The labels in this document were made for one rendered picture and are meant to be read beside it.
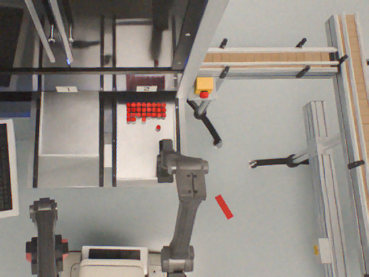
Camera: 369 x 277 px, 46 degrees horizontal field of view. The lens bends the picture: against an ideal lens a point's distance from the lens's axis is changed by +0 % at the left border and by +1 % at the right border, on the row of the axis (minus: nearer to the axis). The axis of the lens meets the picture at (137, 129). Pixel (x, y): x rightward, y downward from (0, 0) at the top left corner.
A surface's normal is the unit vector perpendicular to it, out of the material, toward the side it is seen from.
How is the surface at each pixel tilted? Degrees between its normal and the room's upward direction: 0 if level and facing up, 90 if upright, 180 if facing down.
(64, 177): 0
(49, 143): 0
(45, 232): 41
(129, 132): 0
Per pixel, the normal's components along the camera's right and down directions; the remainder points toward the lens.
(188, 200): 0.05, 0.66
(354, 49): 0.03, -0.25
